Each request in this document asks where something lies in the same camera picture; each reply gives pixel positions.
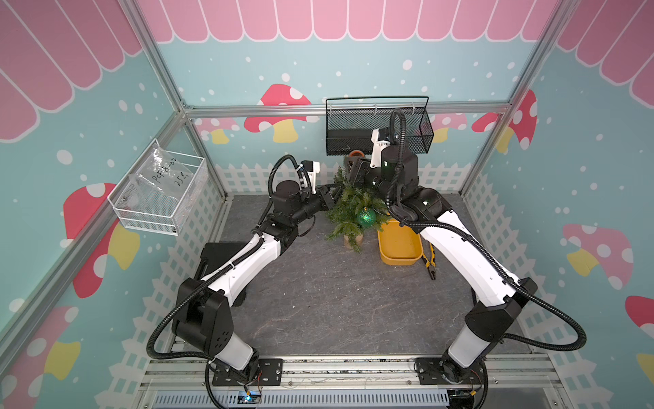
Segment copper shiny ball ornament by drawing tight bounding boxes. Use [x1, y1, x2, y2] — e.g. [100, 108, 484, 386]
[347, 150, 365, 160]

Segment small green christmas tree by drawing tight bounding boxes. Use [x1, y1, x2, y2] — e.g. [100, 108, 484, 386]
[326, 167, 391, 252]

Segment green glitter ball ornament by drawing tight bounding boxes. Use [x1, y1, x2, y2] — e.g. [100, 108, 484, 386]
[357, 208, 376, 229]

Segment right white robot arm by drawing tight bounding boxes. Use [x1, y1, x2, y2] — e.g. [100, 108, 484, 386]
[349, 108, 588, 384]

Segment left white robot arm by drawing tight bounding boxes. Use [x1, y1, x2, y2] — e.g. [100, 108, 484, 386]
[146, 154, 338, 383]

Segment black box in basket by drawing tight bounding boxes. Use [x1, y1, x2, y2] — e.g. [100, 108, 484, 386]
[325, 129, 373, 156]

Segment yellow plastic tray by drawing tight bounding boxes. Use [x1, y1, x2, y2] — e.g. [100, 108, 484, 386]
[377, 219, 423, 266]

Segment yellow black pliers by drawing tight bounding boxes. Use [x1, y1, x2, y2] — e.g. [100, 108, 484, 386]
[421, 243, 438, 281]

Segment black plastic tool case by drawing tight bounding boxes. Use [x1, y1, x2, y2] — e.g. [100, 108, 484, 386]
[193, 241, 247, 281]

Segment clear plastic bag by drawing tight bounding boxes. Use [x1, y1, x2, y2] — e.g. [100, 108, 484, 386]
[122, 148, 198, 216]

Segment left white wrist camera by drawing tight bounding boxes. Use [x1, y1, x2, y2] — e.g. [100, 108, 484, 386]
[301, 160, 321, 194]

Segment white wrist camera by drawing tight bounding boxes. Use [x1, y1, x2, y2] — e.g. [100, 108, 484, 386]
[301, 160, 321, 194]
[370, 127, 391, 168]

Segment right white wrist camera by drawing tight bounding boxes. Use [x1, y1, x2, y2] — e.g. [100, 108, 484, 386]
[370, 127, 391, 168]

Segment black wire mesh basket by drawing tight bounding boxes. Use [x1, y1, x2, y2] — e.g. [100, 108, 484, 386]
[325, 95, 434, 154]

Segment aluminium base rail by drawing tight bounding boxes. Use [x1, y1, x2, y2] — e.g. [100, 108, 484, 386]
[132, 354, 573, 408]

